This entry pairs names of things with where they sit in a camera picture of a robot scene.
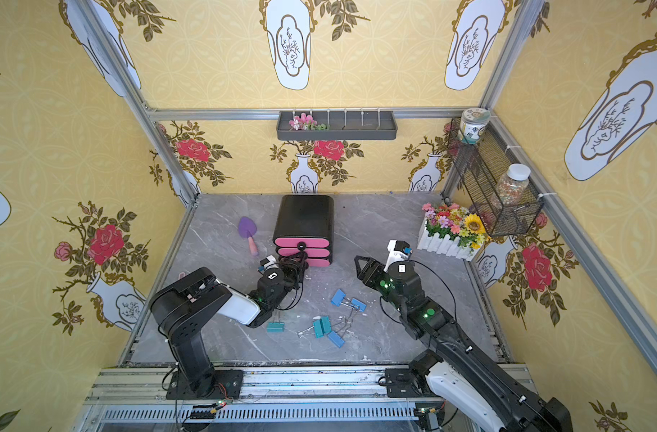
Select teal binder clip middle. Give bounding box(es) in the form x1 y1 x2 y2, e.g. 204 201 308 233
297 317 325 338

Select black drawer cabinet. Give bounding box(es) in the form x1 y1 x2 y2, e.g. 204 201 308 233
273 194 335 264

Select purple pink toy shovel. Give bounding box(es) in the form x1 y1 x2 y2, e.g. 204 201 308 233
238 217 258 257

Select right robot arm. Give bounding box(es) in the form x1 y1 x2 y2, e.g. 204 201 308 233
355 256 573 431

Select black wire basket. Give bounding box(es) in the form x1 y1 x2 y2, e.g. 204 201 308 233
452 125 544 237

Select flower planter white fence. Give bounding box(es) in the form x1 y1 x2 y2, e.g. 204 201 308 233
417 203 491 261

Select teal binder clip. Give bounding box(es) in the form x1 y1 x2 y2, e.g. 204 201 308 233
267 311 285 333
297 317 325 338
319 316 345 335

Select small pink flowers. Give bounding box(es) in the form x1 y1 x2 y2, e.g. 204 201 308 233
288 113 328 131

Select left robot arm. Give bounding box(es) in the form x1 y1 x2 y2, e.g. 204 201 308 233
150 251 309 396

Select teal binder clip right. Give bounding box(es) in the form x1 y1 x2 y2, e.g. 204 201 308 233
319 316 345 335

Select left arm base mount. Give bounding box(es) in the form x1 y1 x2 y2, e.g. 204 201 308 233
166 370 244 401

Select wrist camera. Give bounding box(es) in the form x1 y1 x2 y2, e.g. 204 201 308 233
258 256 279 274
384 239 412 270

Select blue binder clip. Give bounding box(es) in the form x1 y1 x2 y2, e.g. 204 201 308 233
330 289 346 307
326 319 351 348
348 298 366 313

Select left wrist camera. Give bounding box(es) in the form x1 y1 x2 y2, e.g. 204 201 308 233
258 256 279 274

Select grey wall shelf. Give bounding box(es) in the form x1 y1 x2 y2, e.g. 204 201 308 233
276 109 399 141

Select teal binder clip left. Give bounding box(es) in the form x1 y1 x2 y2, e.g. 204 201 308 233
267 311 285 333

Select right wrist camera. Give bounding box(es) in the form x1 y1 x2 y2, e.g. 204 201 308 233
384 239 412 270

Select clear jar white lid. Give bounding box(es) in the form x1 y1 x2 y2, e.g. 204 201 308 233
492 164 531 208

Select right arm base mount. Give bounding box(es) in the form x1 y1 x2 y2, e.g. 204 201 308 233
378 368 432 398

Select jar with patterned lid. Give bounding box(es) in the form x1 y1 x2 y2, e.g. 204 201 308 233
458 107 491 145

